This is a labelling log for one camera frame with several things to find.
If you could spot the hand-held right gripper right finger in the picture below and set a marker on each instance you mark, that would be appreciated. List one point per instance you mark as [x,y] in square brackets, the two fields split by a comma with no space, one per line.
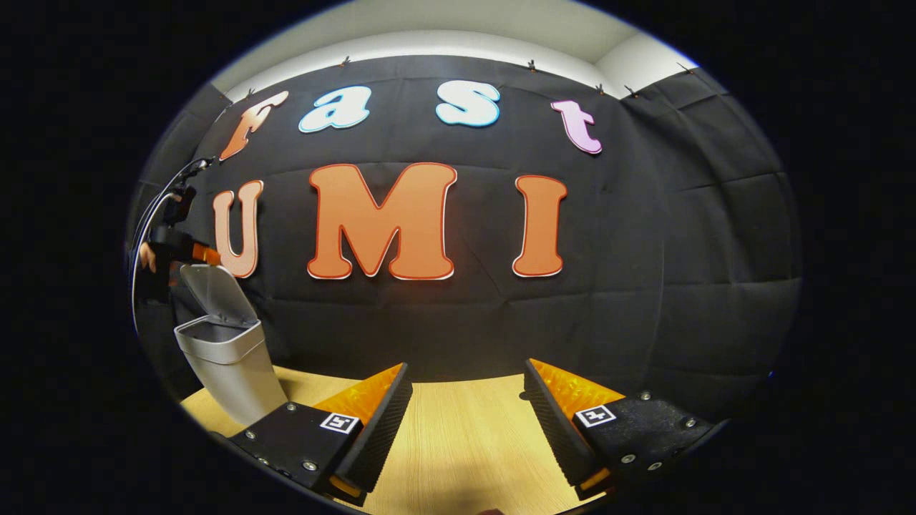
[554,436]

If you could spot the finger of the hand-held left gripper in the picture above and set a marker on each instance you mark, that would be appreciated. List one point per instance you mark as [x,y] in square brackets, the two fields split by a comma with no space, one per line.
[207,255]

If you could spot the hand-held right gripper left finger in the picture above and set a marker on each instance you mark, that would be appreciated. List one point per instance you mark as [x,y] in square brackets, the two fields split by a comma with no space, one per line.
[379,436]

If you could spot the white desktop garbage bin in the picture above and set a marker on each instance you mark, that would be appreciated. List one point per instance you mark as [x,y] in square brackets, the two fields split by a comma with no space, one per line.
[229,365]

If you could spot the wooden desktop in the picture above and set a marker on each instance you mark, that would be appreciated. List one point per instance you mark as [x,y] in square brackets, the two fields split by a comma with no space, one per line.
[465,443]

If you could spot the row of small cloth clips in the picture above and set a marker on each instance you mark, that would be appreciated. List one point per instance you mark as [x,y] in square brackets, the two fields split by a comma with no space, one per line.
[531,66]

